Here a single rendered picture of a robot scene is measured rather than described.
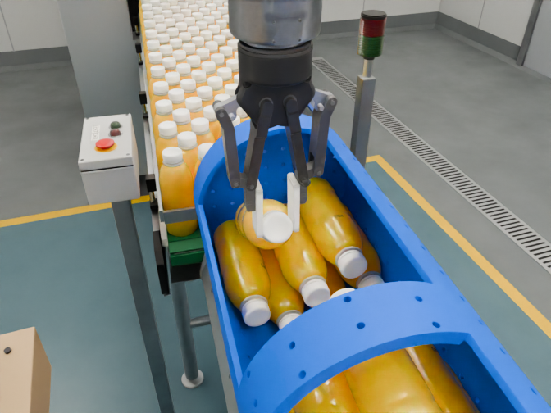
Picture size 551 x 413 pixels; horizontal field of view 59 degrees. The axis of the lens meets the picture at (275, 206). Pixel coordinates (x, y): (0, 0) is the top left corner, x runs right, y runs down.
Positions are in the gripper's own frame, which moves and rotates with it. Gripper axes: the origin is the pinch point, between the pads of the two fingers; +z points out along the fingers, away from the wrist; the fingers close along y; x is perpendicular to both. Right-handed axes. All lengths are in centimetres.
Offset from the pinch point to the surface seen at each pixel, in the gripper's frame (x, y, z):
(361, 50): 66, 39, 4
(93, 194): 39, -27, 19
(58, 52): 438, -94, 108
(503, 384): -28.5, 11.8, 0.5
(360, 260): -1.3, 11.6, 10.1
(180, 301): 65, -14, 78
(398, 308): -20.2, 6.3, -1.3
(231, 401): -1.1, -7.5, 35.6
